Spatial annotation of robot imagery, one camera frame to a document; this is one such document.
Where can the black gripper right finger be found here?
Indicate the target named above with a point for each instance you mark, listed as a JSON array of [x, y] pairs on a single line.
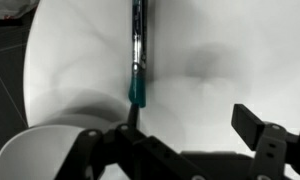
[[271, 150]]

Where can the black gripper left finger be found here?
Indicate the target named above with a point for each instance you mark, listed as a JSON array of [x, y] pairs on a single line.
[[126, 153]]

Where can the teal dry erase marker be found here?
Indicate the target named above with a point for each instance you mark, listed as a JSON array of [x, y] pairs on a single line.
[[138, 50]]

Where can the white round bowl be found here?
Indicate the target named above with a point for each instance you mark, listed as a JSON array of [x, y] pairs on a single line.
[[33, 153]]

